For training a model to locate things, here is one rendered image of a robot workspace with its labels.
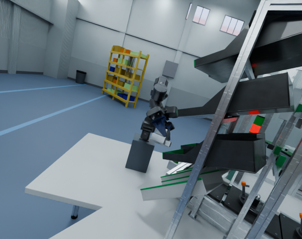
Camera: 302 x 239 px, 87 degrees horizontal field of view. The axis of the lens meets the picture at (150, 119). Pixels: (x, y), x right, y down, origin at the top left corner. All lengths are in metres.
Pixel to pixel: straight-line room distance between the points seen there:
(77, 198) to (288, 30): 0.89
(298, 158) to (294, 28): 0.26
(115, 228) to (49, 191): 0.33
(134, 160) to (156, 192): 0.45
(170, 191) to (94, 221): 0.34
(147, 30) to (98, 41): 2.81
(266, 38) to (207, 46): 9.94
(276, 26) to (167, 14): 9.93
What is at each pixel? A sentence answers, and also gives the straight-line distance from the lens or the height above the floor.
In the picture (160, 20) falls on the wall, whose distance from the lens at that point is 10.24.
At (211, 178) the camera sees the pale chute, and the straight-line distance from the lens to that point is 0.63.
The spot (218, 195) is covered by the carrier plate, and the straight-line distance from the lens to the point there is 0.99.
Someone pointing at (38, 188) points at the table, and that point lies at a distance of 0.89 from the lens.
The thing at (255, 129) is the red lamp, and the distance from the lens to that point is 1.12.
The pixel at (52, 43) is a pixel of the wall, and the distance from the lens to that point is 10.16.
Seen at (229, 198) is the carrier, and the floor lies 0.97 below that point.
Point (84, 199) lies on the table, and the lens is 0.84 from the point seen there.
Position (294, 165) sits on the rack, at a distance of 0.44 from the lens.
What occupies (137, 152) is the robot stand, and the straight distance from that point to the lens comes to 1.01.
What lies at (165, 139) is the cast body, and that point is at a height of 1.23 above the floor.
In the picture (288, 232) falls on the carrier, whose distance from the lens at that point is 1.07.
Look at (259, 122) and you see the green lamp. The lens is 1.12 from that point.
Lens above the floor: 1.44
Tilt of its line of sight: 14 degrees down
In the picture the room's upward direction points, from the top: 17 degrees clockwise
